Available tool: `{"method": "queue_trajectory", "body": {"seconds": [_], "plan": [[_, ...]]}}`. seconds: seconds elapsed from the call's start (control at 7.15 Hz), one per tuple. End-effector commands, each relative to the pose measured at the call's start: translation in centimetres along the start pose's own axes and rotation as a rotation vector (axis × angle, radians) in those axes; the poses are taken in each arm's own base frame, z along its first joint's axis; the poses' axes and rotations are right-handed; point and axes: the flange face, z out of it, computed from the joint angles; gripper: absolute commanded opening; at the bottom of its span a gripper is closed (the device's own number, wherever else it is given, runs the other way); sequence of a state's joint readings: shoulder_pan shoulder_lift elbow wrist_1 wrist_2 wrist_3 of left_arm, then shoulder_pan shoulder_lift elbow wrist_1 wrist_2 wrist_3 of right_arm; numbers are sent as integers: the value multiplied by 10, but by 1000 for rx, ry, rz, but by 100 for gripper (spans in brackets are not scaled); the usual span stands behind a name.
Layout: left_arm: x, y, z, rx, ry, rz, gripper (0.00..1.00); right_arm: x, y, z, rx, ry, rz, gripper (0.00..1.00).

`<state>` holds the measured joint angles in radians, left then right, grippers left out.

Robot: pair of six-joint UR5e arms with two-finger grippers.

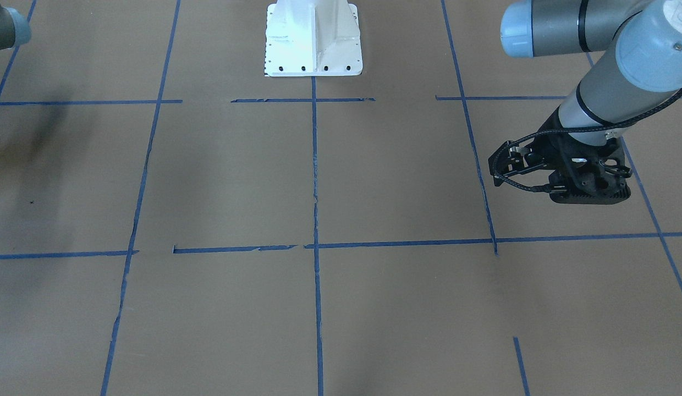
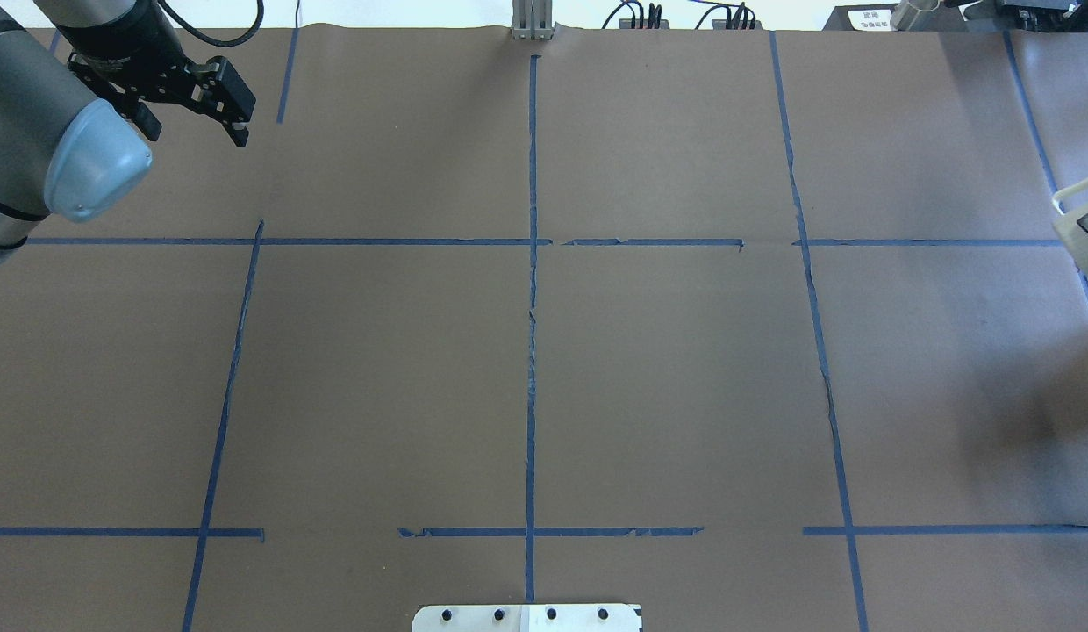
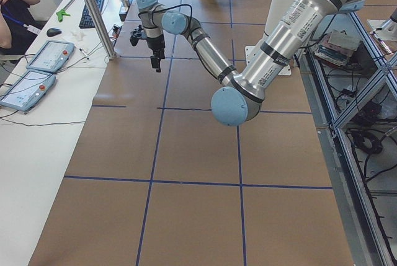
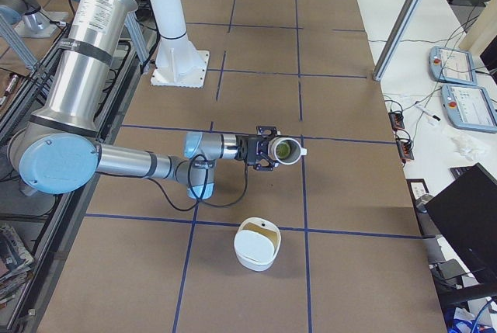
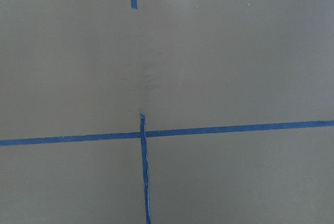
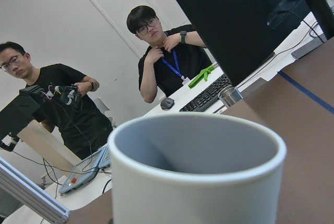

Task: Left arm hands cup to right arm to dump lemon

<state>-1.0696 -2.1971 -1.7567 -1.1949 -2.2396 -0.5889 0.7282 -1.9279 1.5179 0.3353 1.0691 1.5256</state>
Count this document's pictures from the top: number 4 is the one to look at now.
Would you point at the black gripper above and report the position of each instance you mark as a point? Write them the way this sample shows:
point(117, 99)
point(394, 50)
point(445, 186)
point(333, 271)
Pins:
point(243, 148)

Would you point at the white HOME mug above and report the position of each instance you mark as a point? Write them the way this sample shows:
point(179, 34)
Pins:
point(297, 151)

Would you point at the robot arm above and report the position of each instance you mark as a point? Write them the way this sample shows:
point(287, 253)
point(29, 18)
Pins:
point(58, 152)

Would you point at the small metal cup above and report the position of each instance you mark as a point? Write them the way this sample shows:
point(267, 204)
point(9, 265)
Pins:
point(420, 202)

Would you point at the cream container bowl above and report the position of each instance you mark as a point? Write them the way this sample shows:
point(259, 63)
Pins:
point(257, 243)

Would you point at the orange black electronics box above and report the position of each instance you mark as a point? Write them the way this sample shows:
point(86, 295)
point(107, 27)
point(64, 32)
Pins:
point(397, 120)

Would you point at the upper teach pendant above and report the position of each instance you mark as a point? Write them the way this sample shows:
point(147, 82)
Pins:
point(452, 66)

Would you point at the teach pendant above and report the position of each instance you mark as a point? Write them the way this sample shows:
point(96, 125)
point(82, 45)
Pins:
point(452, 66)
point(469, 107)

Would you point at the crumpled white tissue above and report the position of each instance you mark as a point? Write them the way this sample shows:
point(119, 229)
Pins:
point(470, 148)

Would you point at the lower teach pendant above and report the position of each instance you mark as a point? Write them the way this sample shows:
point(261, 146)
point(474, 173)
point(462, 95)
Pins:
point(469, 107)

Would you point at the black computer monitor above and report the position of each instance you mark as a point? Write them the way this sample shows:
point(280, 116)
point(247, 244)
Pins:
point(465, 214)

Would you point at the stack of books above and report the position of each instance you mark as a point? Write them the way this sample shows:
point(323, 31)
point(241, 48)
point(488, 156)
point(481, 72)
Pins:
point(16, 263)

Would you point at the aluminium frame post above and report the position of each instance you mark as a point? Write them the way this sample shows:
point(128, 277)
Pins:
point(394, 39)

